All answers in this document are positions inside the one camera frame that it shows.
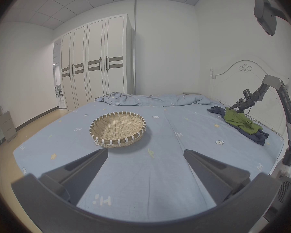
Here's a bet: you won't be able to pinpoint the grey chest of drawers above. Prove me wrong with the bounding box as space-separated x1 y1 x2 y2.
1 110 17 143

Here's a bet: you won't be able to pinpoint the pale blue quilt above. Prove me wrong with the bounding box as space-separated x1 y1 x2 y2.
95 92 211 106

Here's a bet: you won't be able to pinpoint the dark blue garment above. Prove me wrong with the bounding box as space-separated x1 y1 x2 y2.
207 105 269 146

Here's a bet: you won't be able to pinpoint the white wardrobe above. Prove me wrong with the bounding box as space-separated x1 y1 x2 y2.
60 13 133 111

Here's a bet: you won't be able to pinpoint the round woven basket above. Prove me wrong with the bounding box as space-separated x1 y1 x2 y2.
89 111 147 148

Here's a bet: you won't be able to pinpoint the green shorts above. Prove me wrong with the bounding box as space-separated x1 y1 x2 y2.
223 107 263 135

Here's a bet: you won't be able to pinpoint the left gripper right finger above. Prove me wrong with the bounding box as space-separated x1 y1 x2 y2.
183 149 251 206

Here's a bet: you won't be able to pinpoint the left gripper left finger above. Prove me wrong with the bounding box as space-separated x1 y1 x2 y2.
39 148 109 206

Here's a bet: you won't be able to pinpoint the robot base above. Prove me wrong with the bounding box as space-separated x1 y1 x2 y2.
264 172 291 229

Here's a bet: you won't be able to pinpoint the bed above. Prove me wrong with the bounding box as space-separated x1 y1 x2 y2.
13 60 291 211

